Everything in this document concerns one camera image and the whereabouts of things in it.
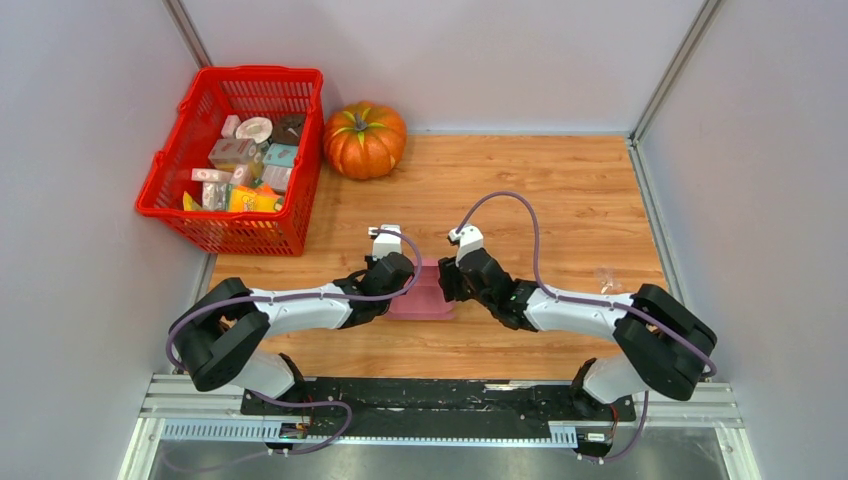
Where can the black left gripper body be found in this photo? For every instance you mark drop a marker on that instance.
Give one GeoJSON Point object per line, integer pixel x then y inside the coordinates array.
{"type": "Point", "coordinates": [371, 264]}

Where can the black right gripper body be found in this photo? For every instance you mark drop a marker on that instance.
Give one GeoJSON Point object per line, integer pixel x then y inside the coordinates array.
{"type": "Point", "coordinates": [479, 297]}

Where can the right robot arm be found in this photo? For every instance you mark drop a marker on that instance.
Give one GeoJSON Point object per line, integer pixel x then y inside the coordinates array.
{"type": "Point", "coordinates": [664, 347]}

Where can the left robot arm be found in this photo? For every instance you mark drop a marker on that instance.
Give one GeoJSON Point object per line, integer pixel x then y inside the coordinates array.
{"type": "Point", "coordinates": [217, 340]}

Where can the pale pink box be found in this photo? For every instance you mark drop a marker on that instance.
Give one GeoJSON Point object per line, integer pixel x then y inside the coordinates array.
{"type": "Point", "coordinates": [276, 178]}

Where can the teal small box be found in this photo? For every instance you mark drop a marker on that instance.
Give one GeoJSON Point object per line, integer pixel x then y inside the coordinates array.
{"type": "Point", "coordinates": [281, 155]}

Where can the grey pink carton box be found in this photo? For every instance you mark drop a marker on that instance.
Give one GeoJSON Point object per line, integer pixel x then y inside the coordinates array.
{"type": "Point", "coordinates": [227, 153]}

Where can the pink white small box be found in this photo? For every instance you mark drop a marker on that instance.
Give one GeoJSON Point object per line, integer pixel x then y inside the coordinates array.
{"type": "Point", "coordinates": [210, 175]}

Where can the orange pumpkin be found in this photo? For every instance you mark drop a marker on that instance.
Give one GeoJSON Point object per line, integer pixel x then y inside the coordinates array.
{"type": "Point", "coordinates": [364, 140]}

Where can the yellow orange snack pack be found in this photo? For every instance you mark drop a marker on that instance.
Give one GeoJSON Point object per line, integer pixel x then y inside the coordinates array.
{"type": "Point", "coordinates": [261, 199]}

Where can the brown round item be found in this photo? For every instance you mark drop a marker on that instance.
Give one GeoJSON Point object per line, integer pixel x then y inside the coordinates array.
{"type": "Point", "coordinates": [288, 130]}

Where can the red plastic shopping basket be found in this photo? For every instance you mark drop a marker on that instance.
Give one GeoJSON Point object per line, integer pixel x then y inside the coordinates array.
{"type": "Point", "coordinates": [245, 91]}

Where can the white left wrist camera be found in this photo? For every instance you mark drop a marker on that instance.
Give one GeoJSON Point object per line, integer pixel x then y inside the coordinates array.
{"type": "Point", "coordinates": [385, 240]}

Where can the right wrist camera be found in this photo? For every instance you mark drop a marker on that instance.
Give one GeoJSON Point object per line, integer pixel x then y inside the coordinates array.
{"type": "Point", "coordinates": [467, 239]}

